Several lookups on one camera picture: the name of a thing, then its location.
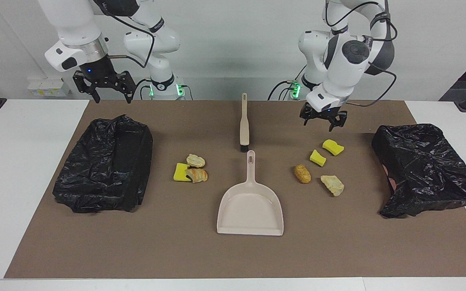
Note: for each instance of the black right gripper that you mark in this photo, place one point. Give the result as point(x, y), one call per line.
point(99, 72)

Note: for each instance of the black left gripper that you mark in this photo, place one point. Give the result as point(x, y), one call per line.
point(322, 113)

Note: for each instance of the yellow green-backed sponge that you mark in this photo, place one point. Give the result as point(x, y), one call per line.
point(318, 158)
point(333, 147)

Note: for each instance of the brown bread roll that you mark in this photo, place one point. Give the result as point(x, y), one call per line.
point(302, 173)

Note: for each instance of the pale bread slice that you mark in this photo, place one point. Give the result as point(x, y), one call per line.
point(332, 185)

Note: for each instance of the beige hand brush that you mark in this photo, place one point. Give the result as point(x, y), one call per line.
point(244, 125)

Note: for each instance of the pale bread chunk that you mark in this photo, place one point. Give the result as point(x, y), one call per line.
point(195, 160)

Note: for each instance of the beige plastic dustpan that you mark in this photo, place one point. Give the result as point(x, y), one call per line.
point(249, 210)

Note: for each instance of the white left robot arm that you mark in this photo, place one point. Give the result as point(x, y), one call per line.
point(338, 60)

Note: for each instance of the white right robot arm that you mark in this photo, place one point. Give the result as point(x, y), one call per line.
point(71, 24)

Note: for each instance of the bin with black bag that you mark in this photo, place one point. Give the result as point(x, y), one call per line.
point(427, 169)
point(95, 169)

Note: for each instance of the brown table mat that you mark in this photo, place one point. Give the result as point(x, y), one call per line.
point(217, 254)

